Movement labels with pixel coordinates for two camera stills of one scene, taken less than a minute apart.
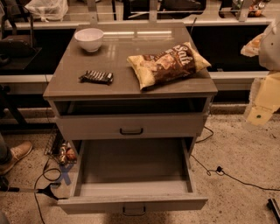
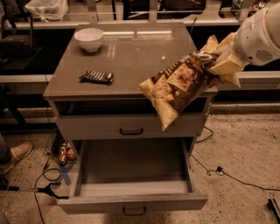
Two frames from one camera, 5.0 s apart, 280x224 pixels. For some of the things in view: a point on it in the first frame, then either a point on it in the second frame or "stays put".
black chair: x=17 y=51 stays put
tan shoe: x=17 y=151 stays put
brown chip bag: x=164 y=67 -> x=175 y=88
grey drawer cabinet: x=132 y=99 stays put
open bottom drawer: x=133 y=177 stays put
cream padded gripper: x=270 y=51 -> x=254 y=40
